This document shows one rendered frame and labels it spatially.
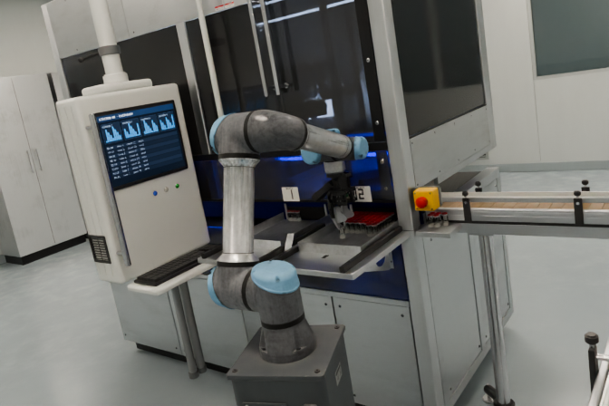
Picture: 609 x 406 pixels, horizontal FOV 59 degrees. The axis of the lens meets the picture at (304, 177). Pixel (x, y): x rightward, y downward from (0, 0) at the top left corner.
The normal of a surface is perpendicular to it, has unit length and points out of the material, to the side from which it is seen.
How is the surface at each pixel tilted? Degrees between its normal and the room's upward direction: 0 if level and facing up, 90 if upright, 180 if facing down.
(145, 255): 90
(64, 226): 90
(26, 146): 90
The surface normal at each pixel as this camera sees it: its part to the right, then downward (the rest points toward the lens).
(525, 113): -0.58, 0.25
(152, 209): 0.79, -0.02
